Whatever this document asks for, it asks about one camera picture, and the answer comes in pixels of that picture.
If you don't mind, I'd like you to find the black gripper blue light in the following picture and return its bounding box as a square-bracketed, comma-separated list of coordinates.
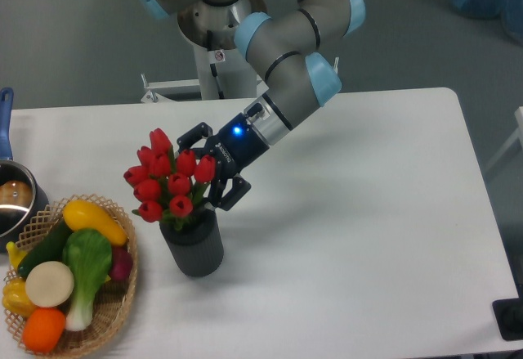
[176, 101, 290, 211]

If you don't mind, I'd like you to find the red tulip bouquet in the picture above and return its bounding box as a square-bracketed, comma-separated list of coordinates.
[123, 128, 217, 232]

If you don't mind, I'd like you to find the dark grey ribbed vase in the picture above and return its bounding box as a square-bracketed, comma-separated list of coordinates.
[159, 209, 224, 277]

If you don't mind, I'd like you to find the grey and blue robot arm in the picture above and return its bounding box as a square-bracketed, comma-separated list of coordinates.
[140, 0, 366, 210]

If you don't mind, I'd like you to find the purple radish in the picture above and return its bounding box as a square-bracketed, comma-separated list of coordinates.
[109, 247, 133, 281]

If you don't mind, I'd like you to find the yellow squash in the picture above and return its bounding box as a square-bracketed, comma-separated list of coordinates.
[62, 200, 127, 246]

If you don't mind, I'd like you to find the green bok choy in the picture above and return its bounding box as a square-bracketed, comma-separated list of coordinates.
[62, 228, 112, 332]

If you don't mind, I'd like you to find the woven wicker basket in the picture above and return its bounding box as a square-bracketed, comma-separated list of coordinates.
[3, 195, 138, 358]

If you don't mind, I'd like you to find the dark green cucumber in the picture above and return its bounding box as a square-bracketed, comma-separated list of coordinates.
[17, 220, 73, 279]

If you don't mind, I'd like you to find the cream round slice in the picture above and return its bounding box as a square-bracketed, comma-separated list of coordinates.
[25, 261, 74, 307]

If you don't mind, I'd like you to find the yellow banana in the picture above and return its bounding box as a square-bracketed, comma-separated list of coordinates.
[6, 241, 27, 270]

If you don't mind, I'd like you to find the orange fruit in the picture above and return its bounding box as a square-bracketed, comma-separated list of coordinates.
[22, 307, 65, 353]

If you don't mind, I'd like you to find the yellow bell pepper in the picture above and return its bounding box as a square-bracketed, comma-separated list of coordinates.
[2, 277, 38, 318]

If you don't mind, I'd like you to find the white furniture leg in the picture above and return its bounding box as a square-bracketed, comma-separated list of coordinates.
[485, 106, 522, 175]

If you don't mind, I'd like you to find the black device at table edge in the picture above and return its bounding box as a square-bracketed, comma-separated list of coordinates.
[492, 298, 522, 341]

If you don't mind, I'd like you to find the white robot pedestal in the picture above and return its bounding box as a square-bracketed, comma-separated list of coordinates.
[141, 47, 268, 103]

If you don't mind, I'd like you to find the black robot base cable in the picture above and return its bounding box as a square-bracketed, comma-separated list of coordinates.
[205, 29, 225, 100]

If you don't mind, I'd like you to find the blue handled saucepan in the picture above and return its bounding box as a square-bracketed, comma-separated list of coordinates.
[1, 87, 48, 254]

